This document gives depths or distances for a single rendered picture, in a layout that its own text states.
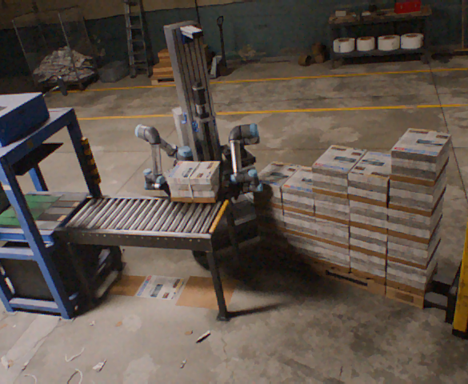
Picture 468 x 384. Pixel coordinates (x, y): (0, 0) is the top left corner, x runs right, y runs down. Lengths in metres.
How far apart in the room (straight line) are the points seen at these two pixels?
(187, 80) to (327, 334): 2.35
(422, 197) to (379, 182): 0.30
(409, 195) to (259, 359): 1.55
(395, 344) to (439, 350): 0.29
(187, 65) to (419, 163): 2.07
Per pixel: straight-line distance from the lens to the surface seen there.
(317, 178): 3.51
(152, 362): 3.67
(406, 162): 3.17
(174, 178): 3.67
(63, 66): 11.01
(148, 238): 3.51
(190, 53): 4.06
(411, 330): 3.68
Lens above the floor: 2.68
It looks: 30 degrees down
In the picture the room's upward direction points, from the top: 9 degrees counter-clockwise
